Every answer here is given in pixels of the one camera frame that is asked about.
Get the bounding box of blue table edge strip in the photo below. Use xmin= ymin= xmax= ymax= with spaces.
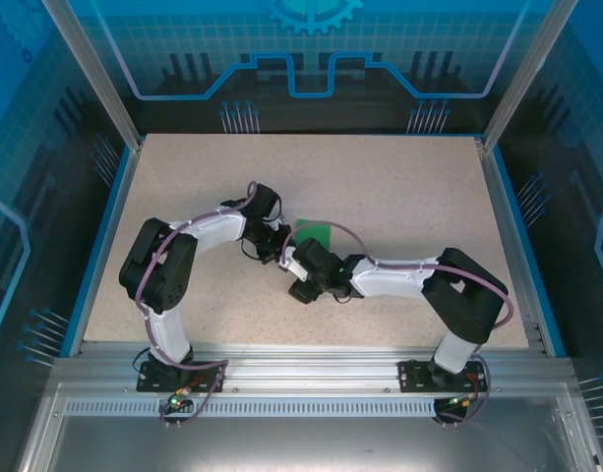
xmin=491 ymin=146 xmax=569 ymax=358
xmin=59 ymin=146 xmax=138 ymax=359

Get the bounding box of grey metal tray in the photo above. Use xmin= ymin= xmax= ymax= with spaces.
xmin=15 ymin=383 xmax=603 ymax=472

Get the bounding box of aluminium mounting rail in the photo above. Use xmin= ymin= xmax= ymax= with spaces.
xmin=52 ymin=342 xmax=573 ymax=394

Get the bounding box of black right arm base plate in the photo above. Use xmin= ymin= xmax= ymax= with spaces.
xmin=397 ymin=357 xmax=489 ymax=394

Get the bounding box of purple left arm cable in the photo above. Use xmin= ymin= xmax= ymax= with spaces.
xmin=135 ymin=180 xmax=259 ymax=430

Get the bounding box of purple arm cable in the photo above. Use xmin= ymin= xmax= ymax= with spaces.
xmin=280 ymin=223 xmax=516 ymax=430
xmin=135 ymin=180 xmax=259 ymax=430

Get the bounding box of slotted metal cable duct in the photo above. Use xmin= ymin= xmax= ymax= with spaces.
xmin=64 ymin=398 xmax=566 ymax=420

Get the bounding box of aluminium side rail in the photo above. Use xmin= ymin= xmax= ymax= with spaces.
xmin=474 ymin=136 xmax=548 ymax=355

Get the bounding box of cable connector with green light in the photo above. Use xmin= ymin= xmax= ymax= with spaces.
xmin=446 ymin=392 xmax=482 ymax=409
xmin=165 ymin=385 xmax=194 ymax=410

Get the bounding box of aluminium frame post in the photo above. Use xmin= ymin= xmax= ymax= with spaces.
xmin=480 ymin=0 xmax=585 ymax=151
xmin=40 ymin=0 xmax=146 ymax=151

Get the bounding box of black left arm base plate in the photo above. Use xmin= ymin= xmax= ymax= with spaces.
xmin=136 ymin=360 xmax=228 ymax=394

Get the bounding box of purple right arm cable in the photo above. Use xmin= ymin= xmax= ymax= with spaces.
xmin=280 ymin=223 xmax=516 ymax=430

